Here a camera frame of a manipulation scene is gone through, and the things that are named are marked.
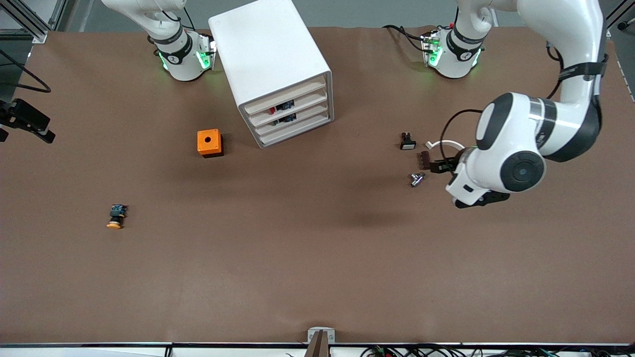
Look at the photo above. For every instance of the brown table cover sheet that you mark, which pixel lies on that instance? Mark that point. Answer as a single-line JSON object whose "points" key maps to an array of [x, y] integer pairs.
{"points": [[317, 248]]}

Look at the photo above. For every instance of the white drawer cabinet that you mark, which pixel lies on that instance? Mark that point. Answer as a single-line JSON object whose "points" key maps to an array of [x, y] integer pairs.
{"points": [[263, 49]]}

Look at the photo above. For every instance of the aluminium frame profile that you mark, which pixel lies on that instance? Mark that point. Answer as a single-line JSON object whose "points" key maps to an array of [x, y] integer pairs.
{"points": [[30, 22], [622, 15]]}

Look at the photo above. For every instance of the white curved pipe clamp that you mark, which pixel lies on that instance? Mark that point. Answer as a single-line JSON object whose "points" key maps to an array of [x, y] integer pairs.
{"points": [[449, 144]]}

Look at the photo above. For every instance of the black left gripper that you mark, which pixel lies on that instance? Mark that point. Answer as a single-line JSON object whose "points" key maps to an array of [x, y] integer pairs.
{"points": [[439, 166]]}

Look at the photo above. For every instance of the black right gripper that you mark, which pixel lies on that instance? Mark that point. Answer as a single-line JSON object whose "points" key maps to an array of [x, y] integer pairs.
{"points": [[27, 117]]}

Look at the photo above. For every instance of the red cap push button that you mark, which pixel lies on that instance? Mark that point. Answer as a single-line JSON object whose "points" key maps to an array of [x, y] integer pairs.
{"points": [[285, 105]]}

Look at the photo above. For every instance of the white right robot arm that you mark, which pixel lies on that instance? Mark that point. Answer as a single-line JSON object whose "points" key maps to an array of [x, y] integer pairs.
{"points": [[178, 54]]}

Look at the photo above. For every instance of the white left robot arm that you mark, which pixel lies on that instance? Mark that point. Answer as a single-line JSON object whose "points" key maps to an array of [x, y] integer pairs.
{"points": [[570, 29]]}

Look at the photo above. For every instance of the black blue push button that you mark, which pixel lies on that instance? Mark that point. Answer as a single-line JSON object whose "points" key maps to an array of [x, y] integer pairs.
{"points": [[286, 118]]}

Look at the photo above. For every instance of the brown terminal block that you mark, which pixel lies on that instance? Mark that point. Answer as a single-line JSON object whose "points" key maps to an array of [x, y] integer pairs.
{"points": [[424, 160]]}

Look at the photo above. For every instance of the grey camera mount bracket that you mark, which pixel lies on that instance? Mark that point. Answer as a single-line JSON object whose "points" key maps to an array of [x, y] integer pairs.
{"points": [[321, 344]]}

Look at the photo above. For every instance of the white plastic drawer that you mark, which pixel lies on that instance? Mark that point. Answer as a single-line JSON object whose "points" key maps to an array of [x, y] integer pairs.
{"points": [[307, 101], [307, 112], [307, 122], [307, 90]]}

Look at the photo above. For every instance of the black switch white face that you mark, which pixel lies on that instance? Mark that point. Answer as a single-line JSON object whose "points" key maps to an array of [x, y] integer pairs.
{"points": [[408, 143]]}

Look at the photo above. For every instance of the orange box with hole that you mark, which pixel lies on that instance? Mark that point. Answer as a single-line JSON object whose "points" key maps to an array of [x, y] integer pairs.
{"points": [[208, 141]]}

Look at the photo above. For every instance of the small silver metal connector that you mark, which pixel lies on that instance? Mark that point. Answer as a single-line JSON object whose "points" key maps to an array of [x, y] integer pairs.
{"points": [[416, 180]]}

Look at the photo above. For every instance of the yellow cap push button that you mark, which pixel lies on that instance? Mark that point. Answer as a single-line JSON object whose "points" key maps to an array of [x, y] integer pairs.
{"points": [[116, 214]]}

